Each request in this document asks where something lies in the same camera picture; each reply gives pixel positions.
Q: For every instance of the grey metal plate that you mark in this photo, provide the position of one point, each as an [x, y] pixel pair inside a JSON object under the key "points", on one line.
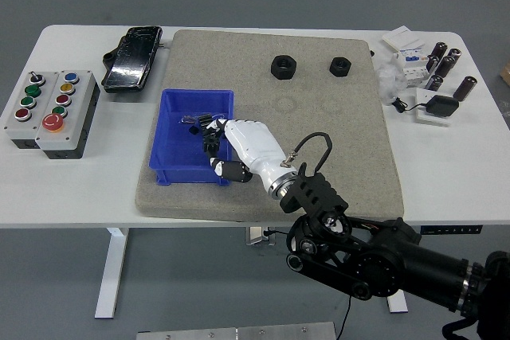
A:
{"points": [[239, 333]]}

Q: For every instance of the white wall switch plate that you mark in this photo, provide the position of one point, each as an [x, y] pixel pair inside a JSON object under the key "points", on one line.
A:
{"points": [[402, 38]]}

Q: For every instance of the table height control panel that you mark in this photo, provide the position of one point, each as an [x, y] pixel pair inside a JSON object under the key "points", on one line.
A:
{"points": [[452, 230]]}

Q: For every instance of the tiny black cube part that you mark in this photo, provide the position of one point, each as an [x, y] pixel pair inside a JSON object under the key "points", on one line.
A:
{"points": [[193, 130]]}

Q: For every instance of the large black hex nut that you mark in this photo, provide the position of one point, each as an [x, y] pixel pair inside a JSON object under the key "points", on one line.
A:
{"points": [[283, 66]]}

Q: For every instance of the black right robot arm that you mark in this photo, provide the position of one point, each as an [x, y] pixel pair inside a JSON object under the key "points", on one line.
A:
{"points": [[382, 264]]}

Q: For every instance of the crumpled clear plastic bag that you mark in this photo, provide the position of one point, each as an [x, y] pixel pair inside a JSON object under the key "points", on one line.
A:
{"points": [[389, 81]]}

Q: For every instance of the black device in plastic wrap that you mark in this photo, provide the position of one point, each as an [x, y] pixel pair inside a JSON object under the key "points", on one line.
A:
{"points": [[129, 59]]}

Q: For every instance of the grey four-button control box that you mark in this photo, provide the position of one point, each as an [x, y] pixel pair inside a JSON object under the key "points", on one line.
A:
{"points": [[28, 117]]}

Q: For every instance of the white table leg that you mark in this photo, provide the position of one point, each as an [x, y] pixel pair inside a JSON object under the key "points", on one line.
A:
{"points": [[398, 304], [111, 272]]}

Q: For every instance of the brown cardboard piece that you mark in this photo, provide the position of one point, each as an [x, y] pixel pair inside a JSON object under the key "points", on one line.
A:
{"points": [[506, 73]]}

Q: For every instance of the white circuit breaker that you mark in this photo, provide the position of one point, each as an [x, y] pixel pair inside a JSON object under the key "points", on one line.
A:
{"points": [[412, 65]]}

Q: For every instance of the blue plastic box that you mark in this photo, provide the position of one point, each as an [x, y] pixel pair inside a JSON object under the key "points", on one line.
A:
{"points": [[175, 157]]}

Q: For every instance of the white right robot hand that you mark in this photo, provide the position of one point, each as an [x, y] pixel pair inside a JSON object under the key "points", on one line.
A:
{"points": [[251, 145]]}

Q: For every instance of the grey-brown foam mat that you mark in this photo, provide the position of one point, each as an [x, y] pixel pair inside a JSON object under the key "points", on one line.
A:
{"points": [[279, 89]]}

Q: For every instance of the black cylindrical capacitor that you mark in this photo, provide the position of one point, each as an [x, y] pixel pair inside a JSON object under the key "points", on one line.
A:
{"points": [[436, 83], [465, 88], [432, 64], [446, 66], [454, 54], [440, 50]]}

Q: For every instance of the small black gear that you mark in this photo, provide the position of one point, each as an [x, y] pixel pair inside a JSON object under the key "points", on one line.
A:
{"points": [[211, 145]]}

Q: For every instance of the grey emergency-stop control box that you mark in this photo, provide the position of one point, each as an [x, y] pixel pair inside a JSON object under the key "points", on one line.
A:
{"points": [[71, 125]]}

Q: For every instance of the table control box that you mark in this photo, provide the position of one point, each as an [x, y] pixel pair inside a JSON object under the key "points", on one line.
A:
{"points": [[257, 236]]}

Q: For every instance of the small black hex nut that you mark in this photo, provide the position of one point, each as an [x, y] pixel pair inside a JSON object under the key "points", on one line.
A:
{"points": [[340, 66]]}

